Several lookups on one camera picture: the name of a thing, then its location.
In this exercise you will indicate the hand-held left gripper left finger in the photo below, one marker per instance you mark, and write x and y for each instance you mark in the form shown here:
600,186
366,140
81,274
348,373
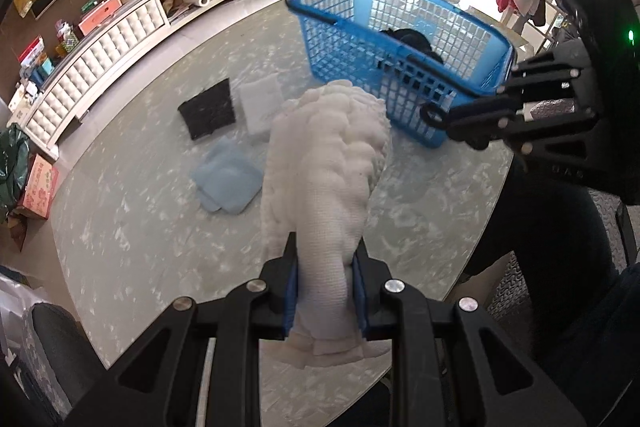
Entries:
291,292

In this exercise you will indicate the dark textured square cloth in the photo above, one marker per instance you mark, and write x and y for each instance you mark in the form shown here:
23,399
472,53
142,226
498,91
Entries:
207,109

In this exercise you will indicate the white square cloth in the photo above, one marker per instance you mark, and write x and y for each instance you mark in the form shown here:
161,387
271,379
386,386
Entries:
257,102

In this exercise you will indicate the red printed cardboard box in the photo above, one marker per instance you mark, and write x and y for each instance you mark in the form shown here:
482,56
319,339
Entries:
40,187

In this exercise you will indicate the white knitted towel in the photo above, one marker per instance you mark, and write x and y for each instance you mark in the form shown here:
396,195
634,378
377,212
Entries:
320,187

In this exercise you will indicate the blue plastic basket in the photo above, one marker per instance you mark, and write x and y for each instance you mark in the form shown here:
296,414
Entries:
350,47

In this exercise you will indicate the paper towel roll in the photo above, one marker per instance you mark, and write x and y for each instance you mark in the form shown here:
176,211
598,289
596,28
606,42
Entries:
197,0

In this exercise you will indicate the red white snack bag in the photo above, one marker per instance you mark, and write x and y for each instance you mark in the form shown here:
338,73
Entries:
31,49

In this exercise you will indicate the white tufted tv cabinet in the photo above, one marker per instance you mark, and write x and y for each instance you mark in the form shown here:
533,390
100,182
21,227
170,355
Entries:
115,42

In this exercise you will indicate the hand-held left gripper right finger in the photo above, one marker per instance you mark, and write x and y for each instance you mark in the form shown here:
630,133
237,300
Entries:
359,294

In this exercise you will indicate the dark green bag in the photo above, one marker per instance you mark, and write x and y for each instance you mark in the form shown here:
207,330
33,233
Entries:
12,167

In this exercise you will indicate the grey textured chair seat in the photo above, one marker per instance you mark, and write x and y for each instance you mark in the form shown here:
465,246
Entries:
510,297

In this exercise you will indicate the black cloth bundle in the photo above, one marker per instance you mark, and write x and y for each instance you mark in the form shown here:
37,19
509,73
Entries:
415,41

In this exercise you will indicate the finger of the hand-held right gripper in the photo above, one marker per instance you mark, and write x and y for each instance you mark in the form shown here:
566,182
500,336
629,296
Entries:
545,74
500,122

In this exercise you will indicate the light blue cloth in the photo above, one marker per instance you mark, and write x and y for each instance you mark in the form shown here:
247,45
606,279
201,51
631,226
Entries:
227,177

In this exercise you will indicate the pink box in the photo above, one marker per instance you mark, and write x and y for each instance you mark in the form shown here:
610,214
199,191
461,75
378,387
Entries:
100,16

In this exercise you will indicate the patterned cushion chair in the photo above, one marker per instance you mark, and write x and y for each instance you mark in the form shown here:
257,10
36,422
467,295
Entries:
60,357

